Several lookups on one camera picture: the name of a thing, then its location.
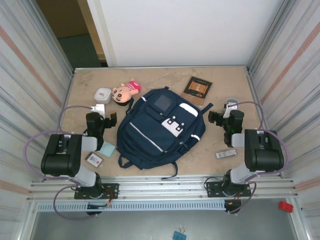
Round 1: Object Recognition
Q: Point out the beige door frame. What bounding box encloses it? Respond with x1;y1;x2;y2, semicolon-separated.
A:
76;0;109;68

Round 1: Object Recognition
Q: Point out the grey cup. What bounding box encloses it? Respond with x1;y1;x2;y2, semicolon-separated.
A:
225;97;240;111

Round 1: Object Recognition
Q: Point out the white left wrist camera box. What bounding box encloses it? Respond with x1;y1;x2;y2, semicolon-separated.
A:
90;104;106;117

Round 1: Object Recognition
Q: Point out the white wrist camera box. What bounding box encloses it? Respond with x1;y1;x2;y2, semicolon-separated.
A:
90;104;106;117
223;102;238;119

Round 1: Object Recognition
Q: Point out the white square box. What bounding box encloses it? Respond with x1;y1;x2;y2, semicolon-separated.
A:
94;87;113;104

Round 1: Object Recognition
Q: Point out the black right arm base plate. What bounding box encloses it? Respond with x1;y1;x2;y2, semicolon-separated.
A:
205;180;252;198

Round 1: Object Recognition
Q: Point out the black white card box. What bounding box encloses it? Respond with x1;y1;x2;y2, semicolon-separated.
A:
85;151;104;167

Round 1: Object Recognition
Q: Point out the light blue case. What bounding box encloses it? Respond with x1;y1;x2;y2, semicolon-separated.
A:
96;141;116;158

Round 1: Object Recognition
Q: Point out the black silver rectangular box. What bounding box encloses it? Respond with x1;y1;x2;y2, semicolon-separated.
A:
215;148;238;159

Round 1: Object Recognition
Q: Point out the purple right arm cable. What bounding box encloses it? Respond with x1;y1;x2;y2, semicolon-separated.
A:
226;100;291;215

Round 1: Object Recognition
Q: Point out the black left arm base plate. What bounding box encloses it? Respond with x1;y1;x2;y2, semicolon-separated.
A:
74;183;120;200

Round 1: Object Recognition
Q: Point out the aluminium rail frame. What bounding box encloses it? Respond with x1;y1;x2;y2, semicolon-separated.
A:
28;174;300;201

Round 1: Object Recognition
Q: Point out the brown black book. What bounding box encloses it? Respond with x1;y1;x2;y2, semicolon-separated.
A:
180;76;214;109

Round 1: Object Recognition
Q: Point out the pink plush doll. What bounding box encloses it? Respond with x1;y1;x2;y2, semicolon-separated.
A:
110;77;142;107

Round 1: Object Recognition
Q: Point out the red block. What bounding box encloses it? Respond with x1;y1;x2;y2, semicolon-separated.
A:
279;201;294;213

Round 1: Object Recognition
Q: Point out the navy blue backpack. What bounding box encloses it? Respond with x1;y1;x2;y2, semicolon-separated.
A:
116;86;214;180

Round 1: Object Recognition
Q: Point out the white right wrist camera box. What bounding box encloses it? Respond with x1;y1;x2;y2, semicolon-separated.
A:
223;102;238;119

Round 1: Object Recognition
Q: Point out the white slotted cable duct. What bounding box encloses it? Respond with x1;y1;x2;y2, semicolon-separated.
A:
36;201;227;213

